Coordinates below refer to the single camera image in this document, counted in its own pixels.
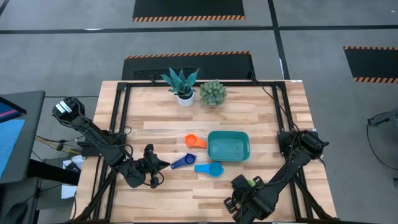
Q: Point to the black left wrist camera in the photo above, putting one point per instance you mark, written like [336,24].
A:
[149,151]

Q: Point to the light blue measuring cup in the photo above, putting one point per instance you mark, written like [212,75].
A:
[214,169]

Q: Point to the round green succulent plant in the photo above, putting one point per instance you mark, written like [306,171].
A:
[213,93]

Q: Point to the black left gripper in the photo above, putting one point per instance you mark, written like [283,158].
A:
[148,166]

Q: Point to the blue display screen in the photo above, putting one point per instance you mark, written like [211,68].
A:
[9,140]

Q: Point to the black hazard-striped floor mat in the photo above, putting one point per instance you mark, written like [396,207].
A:
[186,7]
[373,63]
[217,67]

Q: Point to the dark grey equipment cart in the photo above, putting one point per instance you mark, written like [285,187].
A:
[34,124]

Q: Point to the black aluminium table frame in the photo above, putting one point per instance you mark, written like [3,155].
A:
[202,84]

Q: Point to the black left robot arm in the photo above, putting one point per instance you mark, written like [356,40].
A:
[93,137]

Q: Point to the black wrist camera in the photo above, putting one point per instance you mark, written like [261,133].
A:
[231,208]
[149,151]

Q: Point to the orange measuring cup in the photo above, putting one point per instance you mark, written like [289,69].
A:
[192,140]

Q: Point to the teal plastic basket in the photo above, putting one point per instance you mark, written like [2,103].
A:
[228,147]

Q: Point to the white paper sheets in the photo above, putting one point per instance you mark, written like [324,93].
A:
[69,191]

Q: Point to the snake plant in white pot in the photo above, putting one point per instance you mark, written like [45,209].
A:
[182,84]

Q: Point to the black computer mouse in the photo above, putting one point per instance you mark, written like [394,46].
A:
[15,214]

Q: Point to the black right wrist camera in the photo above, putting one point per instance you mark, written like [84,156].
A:
[231,208]

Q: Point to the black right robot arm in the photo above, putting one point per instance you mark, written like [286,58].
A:
[286,174]

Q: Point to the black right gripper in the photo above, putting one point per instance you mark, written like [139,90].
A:
[252,197]

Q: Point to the dark blue measuring cup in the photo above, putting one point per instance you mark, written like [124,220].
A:
[189,159]

